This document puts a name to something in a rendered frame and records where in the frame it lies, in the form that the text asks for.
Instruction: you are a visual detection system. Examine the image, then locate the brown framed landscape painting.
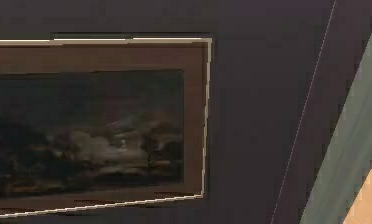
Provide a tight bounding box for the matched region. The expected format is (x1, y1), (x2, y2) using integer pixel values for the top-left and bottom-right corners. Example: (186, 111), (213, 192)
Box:
(0, 37), (214, 221)

